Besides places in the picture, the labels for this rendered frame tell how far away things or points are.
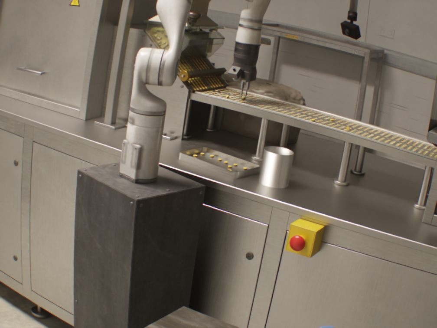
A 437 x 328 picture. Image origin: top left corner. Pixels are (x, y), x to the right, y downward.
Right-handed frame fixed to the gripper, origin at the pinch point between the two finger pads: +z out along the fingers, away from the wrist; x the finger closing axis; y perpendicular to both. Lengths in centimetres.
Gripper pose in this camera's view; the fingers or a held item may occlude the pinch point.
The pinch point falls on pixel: (243, 97)
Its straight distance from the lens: 218.9
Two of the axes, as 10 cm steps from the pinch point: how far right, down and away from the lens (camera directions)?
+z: -1.5, 9.5, 2.6
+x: 8.6, 2.6, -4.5
